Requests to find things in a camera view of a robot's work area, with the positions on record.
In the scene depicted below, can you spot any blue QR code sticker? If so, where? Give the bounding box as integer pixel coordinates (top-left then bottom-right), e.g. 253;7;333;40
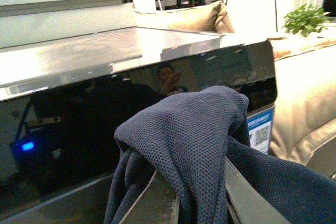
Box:
247;108;274;154

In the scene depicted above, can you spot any orange throw pillow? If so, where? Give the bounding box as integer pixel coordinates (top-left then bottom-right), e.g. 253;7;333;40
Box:
270;38;335;61

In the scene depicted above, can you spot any dark blue knit garment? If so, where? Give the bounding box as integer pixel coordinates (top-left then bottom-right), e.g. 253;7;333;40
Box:
104;86;335;223

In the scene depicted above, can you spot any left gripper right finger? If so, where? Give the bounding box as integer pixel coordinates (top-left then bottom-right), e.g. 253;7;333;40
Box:
225;158;289;223

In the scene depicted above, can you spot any beige leather sofa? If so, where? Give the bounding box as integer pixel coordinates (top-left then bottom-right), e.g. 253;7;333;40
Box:
134;9;335;178

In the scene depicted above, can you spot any grey front-load washing machine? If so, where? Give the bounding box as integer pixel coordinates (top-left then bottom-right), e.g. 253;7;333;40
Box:
1;27;277;223

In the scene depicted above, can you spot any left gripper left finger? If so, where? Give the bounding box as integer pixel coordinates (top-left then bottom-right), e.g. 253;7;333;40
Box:
120;171;180;224

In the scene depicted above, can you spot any green potted plant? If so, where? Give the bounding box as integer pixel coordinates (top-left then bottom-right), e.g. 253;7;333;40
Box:
282;4;330;38

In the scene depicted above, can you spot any tan sofa back cushion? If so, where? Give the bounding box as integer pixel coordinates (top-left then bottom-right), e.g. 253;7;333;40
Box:
166;1;235;33

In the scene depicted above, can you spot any white cabinet beside washer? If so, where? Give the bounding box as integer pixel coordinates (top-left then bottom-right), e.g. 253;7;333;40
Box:
1;0;135;48

